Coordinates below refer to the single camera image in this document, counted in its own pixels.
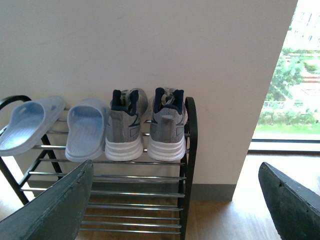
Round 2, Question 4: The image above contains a grey knit sneaker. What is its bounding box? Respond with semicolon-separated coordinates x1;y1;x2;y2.
147;87;188;162
104;88;149;162

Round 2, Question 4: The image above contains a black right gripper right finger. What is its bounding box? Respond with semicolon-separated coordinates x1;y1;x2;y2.
258;162;320;240

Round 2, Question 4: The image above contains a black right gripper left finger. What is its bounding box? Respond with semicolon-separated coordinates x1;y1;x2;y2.
0;160;94;240

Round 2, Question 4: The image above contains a light blue slide slipper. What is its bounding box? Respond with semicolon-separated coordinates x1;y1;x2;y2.
65;98;109;163

